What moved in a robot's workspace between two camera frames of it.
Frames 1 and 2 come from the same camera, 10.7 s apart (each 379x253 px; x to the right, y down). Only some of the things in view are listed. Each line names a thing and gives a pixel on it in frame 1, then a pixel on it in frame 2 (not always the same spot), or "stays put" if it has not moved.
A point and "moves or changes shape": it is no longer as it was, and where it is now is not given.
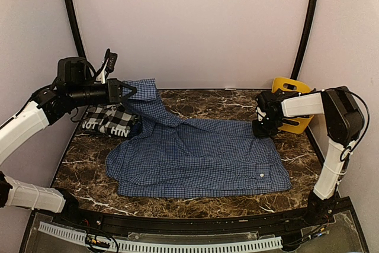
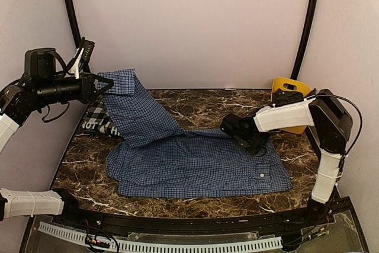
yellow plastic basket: (287, 84) stays put
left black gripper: (112, 90) -> (86, 89)
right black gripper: (258, 133) -> (254, 150)
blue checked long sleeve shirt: (174, 156) moves or changes shape
